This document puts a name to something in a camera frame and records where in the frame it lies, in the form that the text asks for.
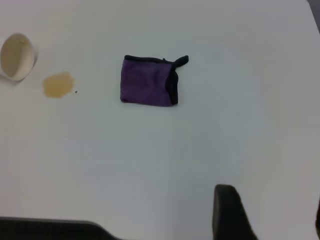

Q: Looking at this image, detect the white paper coffee cup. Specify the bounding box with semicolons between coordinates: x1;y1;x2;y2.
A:
0;32;39;85

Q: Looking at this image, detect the brown coffee spill puddle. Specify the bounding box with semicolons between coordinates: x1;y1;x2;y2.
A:
42;71;77;99

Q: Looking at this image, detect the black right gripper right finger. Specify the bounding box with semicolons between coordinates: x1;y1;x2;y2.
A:
315;199;320;240

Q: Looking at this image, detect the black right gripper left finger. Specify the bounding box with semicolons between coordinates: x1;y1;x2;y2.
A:
211;184;260;240

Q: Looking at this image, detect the purple cloth with black trim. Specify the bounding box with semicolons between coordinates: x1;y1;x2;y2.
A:
119;54;190;107

